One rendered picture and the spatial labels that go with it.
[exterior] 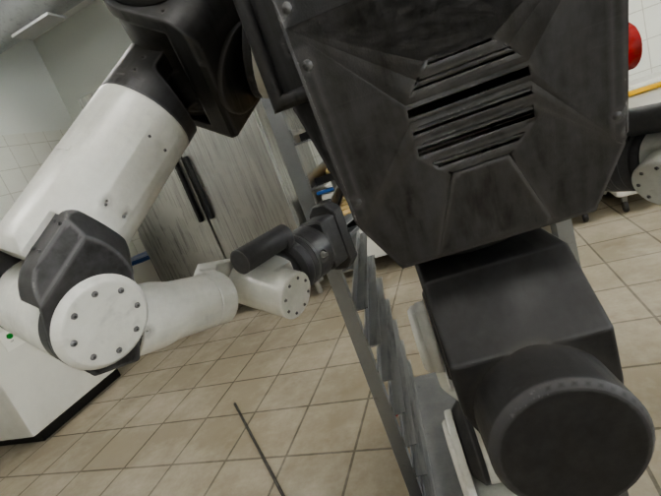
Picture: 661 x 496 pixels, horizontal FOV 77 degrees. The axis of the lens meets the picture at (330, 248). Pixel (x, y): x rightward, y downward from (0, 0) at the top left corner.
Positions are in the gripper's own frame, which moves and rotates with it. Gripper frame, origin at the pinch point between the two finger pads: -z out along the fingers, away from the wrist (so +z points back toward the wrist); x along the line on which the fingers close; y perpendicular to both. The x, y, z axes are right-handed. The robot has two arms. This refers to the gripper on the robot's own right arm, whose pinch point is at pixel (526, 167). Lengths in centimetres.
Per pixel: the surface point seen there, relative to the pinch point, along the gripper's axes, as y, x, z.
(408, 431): 25, -55, -28
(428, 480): 24, -73, -30
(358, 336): 29.8, -25.1, -25.1
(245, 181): -11, 7, -257
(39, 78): 98, 166, -456
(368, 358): 29.5, -30.9, -24.9
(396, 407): 27, -46, -26
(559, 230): -8.0, -15.1, -3.2
